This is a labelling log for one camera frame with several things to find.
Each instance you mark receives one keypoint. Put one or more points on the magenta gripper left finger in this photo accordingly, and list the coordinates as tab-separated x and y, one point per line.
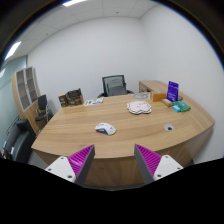
75	167

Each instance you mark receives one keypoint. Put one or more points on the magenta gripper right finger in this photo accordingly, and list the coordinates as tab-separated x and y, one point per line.
154	166

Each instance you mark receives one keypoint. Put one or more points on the white computer mouse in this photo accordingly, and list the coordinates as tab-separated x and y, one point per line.
105	128

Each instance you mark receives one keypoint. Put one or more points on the small blue pack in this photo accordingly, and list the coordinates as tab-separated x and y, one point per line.
176	108

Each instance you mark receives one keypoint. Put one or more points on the black leather armchair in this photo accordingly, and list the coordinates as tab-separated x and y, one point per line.
19	142

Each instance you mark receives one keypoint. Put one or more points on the small black side chair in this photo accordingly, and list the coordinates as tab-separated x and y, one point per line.
43	111

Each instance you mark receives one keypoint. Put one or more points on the small beige box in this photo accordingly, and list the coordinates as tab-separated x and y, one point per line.
167	102

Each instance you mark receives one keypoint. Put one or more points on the green tissue pack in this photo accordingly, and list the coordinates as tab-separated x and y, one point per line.
184	107

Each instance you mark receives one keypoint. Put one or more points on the orange box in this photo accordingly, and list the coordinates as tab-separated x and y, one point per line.
158	96

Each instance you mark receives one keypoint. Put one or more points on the dark brown desk organizer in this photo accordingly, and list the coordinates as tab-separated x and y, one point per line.
71	98

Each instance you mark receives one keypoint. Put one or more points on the green white booklet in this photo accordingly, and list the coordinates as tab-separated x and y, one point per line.
93	101

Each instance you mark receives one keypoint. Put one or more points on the round white patterned coaster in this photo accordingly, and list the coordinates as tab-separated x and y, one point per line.
142	96

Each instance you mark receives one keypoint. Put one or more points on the wooden side cabinet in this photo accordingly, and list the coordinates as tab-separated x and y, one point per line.
152	86

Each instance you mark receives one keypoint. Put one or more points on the purple acrylic sign stand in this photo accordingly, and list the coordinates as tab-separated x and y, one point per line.
172	93

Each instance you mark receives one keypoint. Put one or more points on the black mesh office chair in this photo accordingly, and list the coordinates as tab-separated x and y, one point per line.
114	85

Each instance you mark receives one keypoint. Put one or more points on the wooden bookshelf cabinet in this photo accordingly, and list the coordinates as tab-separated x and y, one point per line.
26	92

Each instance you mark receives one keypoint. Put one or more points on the grey desk cable grommet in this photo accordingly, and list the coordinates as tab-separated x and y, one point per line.
168	127

